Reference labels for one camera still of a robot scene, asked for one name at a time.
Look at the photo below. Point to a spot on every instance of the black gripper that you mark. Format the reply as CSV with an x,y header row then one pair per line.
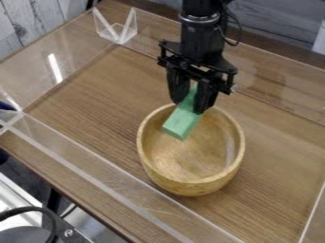
x,y
195,59

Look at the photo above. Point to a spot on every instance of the green rectangular block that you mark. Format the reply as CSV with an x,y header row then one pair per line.
x,y
182,119

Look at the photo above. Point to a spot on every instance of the brown wooden bowl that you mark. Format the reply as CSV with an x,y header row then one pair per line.
x,y
195,166

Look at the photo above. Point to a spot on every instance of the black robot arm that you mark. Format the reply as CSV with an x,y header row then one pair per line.
x,y
205,8

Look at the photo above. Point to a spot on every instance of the black table leg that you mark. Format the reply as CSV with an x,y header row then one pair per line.
x,y
54,200

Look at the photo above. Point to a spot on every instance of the clear acrylic enclosure wall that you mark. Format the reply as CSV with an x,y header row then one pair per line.
x,y
84,84

